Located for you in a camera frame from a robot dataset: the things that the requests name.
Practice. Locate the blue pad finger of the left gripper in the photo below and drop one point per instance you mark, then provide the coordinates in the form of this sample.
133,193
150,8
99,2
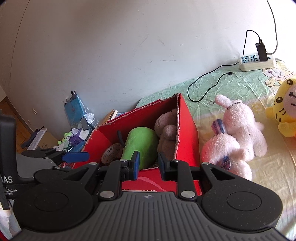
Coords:
73,157

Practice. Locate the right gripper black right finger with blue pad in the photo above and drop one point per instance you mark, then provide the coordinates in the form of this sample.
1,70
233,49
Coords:
181,173

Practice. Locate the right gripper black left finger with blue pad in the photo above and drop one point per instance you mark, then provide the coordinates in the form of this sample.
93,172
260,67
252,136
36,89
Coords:
115,174

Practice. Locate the green plush toy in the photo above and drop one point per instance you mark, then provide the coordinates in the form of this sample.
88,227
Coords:
145,141

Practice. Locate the white bunny plush plaid ears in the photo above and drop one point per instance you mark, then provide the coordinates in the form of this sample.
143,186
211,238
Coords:
224,151

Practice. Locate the yellow tiger plush red shirt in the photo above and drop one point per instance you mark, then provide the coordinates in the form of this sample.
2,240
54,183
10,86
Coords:
283,108

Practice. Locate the small green frog toy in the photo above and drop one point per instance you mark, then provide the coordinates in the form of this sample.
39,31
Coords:
66,137

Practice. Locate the red cardboard box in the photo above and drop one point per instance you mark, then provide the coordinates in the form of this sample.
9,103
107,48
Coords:
187,146

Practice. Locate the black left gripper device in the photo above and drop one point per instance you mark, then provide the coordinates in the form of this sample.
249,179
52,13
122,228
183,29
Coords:
9,165

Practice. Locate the blue plastic bag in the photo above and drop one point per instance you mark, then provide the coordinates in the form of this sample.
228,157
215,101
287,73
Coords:
75,110

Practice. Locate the brown teddy bear plush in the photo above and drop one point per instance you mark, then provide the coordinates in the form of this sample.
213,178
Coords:
166,129

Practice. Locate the wooden door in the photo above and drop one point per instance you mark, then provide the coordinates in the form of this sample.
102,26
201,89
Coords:
23,132

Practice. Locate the pink bunny plush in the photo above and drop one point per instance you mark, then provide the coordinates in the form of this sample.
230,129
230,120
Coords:
240,122

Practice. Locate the white power strip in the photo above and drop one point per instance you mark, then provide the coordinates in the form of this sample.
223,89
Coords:
252,62

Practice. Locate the black power adapter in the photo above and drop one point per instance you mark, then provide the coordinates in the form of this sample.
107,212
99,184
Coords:
261,50

